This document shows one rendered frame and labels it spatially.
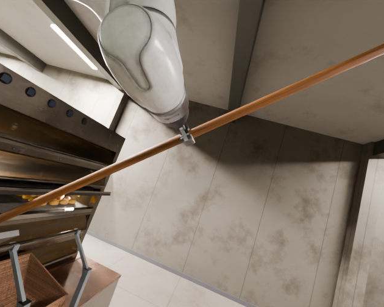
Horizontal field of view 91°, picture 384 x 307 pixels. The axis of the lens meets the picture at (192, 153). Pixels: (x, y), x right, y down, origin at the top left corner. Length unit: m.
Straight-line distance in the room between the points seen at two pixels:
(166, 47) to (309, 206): 4.48
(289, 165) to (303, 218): 1.08
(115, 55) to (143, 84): 0.05
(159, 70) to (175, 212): 4.16
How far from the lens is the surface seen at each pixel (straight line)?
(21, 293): 1.54
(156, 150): 0.63
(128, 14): 0.29
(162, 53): 0.28
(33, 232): 2.16
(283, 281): 4.69
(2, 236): 1.32
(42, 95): 1.74
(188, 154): 4.41
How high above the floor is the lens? 1.81
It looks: 9 degrees up
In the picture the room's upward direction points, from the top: 19 degrees clockwise
